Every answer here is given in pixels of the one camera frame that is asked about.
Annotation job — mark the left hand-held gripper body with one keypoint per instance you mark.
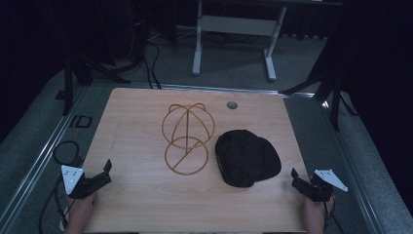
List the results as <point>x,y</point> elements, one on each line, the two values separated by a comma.
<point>75,182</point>

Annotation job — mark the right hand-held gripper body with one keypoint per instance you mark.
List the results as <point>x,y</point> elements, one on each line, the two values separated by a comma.
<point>319,188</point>

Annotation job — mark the black cap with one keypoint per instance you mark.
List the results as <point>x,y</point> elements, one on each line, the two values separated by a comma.
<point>246,158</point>

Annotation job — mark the person's right hand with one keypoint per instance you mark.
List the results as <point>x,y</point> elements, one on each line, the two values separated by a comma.
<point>315,217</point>

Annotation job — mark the person's left hand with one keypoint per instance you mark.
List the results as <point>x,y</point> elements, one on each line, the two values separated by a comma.
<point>79,213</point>

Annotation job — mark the black tripod stand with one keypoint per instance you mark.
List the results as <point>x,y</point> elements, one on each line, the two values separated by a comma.
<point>69,84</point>
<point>334,97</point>

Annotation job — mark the grey round table grommet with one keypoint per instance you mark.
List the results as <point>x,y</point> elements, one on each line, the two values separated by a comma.
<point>232,105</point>

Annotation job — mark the metal floor rail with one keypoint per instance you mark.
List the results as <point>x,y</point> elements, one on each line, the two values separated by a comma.
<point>354,182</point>
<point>42,156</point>

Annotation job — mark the black rectangular floor bracket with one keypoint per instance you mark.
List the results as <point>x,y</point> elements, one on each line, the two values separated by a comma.
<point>82,121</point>

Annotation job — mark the white desk frame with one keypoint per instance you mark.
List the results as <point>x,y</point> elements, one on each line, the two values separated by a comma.
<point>233,26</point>

